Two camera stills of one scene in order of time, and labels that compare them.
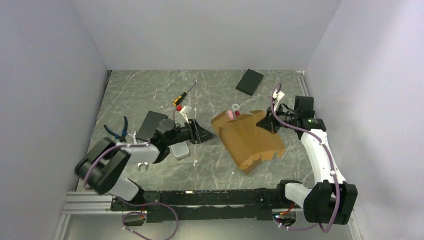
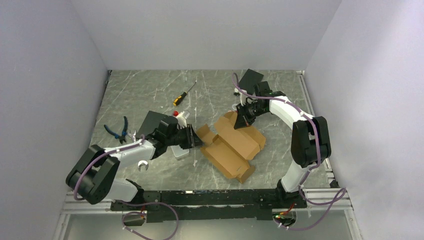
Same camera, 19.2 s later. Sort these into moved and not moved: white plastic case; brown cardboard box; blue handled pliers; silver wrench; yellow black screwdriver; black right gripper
Moved: brown cardboard box; black right gripper
Not moved: yellow black screwdriver; blue handled pliers; white plastic case; silver wrench
